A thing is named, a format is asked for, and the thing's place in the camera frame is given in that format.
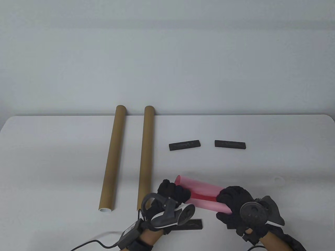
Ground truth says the person's left forearm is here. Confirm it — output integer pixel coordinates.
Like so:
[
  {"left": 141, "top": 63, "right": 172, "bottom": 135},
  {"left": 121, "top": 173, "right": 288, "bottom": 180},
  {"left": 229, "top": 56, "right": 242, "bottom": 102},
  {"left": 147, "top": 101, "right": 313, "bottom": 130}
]
[{"left": 126, "top": 230, "right": 164, "bottom": 251}]

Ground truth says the person's right hand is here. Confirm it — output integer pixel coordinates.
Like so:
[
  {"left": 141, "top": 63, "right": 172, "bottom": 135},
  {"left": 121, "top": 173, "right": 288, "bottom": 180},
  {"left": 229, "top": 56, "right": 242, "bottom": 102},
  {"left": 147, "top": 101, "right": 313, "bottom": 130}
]
[{"left": 216, "top": 186, "right": 278, "bottom": 245}]

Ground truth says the person's right forearm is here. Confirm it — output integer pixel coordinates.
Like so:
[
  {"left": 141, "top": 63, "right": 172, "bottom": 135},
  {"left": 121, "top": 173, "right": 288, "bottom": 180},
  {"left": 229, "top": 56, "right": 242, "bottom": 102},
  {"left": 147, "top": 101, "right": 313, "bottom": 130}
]
[{"left": 259, "top": 231, "right": 288, "bottom": 251}]

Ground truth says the black rectangular weight bar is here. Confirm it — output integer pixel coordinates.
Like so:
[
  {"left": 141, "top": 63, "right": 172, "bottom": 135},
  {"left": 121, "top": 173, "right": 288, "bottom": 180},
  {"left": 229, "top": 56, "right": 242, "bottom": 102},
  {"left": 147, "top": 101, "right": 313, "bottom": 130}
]
[
  {"left": 169, "top": 140, "right": 201, "bottom": 151},
  {"left": 171, "top": 219, "right": 203, "bottom": 230},
  {"left": 215, "top": 140, "right": 246, "bottom": 150}
]

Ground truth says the black wrist camera unit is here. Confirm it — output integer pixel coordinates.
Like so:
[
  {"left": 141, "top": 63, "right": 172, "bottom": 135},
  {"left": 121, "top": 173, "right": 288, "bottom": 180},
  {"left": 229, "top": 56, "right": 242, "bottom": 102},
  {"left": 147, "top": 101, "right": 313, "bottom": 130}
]
[
  {"left": 281, "top": 233, "right": 307, "bottom": 251},
  {"left": 118, "top": 219, "right": 145, "bottom": 251}
]

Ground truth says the pink paper sheet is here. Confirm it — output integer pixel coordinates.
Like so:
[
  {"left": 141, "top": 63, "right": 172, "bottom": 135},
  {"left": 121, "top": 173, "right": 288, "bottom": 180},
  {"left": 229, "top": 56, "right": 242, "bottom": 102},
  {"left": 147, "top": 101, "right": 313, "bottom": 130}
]
[{"left": 174, "top": 175, "right": 232, "bottom": 215}]

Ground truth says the person's left hand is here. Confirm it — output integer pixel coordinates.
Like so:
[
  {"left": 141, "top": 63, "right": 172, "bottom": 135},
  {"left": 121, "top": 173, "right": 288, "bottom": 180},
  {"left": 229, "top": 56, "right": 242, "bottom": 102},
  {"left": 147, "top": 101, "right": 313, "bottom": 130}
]
[{"left": 143, "top": 179, "right": 191, "bottom": 235}]

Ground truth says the brown cardboard mailing tube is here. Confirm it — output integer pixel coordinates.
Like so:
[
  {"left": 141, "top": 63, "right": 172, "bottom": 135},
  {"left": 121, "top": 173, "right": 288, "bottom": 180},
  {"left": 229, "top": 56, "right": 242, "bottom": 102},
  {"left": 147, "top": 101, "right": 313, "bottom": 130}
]
[
  {"left": 137, "top": 106, "right": 155, "bottom": 212},
  {"left": 99, "top": 105, "right": 127, "bottom": 212}
]

